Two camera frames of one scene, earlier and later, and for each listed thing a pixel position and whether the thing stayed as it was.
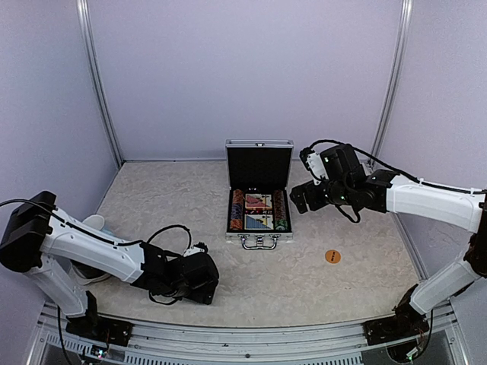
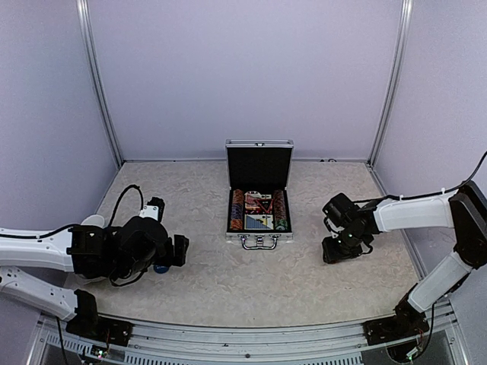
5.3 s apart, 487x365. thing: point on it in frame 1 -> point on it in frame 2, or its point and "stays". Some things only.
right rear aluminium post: [394, 80] stays
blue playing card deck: [259, 222] stays
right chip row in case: [279, 205] stays
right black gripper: [300, 200] -> [331, 253]
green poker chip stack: [281, 224] stays
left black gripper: [205, 294] -> [179, 249]
